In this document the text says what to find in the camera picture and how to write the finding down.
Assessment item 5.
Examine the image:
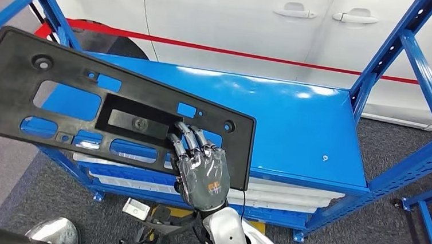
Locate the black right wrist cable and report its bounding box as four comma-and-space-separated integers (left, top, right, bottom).
190, 186, 250, 244

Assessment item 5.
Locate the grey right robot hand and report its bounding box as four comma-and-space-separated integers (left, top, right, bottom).
162, 120, 235, 214

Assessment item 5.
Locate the blue plastic bin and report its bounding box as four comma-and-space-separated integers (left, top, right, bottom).
77, 160, 179, 182

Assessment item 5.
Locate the yellow floor tape square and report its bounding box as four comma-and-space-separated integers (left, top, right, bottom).
150, 206, 268, 244

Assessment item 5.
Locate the white car door handle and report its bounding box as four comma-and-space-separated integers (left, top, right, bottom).
273, 2, 319, 20
331, 7, 380, 25

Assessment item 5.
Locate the white car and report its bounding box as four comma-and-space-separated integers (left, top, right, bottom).
31, 0, 432, 131

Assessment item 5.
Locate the red barrier belt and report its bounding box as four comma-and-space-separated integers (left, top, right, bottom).
62, 18, 432, 90
33, 21, 53, 39

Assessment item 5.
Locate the black plastic panel part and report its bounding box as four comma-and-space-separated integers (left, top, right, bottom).
0, 25, 262, 192

